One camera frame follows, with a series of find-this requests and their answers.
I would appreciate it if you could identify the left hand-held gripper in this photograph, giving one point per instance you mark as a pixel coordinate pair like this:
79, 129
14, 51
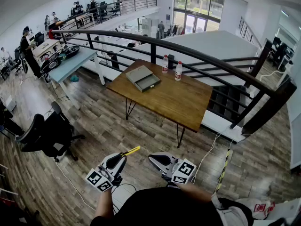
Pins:
100, 180

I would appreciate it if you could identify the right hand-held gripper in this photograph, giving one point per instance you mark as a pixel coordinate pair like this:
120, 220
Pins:
184, 172

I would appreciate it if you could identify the yellow pen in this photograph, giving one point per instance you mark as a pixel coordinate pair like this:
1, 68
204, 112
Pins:
132, 150

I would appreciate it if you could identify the grey drawer box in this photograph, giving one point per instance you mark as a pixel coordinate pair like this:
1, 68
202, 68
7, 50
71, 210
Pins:
141, 75

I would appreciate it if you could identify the grey shoulder bag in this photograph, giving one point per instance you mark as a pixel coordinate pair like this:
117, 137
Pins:
231, 216

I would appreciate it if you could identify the person's right forearm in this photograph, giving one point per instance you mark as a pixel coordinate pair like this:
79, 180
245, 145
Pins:
195, 193

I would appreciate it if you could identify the person's left forearm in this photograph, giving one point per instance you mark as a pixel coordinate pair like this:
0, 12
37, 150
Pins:
103, 204

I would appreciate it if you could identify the black hairpin table leg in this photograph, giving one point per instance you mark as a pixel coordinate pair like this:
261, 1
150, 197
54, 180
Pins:
180, 136
127, 107

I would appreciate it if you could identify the person's black shirt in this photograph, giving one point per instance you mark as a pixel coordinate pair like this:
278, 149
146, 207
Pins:
164, 208

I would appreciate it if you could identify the yellow black striped tape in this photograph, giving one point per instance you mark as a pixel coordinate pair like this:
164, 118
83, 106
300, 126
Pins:
223, 171

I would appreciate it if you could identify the black office chair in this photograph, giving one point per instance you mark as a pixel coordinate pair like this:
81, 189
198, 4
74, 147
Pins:
18, 60
55, 132

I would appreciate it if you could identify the red-capped water bottle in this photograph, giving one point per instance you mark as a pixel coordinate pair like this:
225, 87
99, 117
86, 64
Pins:
178, 73
165, 66

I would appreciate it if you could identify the teal cloth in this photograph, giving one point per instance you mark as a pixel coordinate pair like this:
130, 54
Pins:
74, 78

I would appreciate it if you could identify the white bag with red print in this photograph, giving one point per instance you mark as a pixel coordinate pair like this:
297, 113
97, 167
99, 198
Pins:
257, 208

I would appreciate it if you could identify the light blue table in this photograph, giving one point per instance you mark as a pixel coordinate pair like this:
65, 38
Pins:
75, 62

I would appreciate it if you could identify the black and white machine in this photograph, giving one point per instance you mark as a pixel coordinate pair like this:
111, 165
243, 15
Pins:
50, 64

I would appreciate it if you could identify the wooden table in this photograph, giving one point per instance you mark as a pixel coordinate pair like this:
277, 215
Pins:
268, 107

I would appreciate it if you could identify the black oval tray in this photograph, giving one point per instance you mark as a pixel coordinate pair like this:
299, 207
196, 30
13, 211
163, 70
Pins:
71, 51

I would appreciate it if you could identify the white table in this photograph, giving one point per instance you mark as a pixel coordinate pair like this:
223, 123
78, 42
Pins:
287, 211

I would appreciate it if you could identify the beige wooden desk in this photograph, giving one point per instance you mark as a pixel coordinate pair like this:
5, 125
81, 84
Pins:
45, 46

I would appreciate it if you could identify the black metal railing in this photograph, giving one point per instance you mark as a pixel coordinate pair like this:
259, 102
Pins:
122, 5
249, 33

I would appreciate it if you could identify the large glass window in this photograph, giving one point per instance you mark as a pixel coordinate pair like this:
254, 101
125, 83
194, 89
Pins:
200, 1

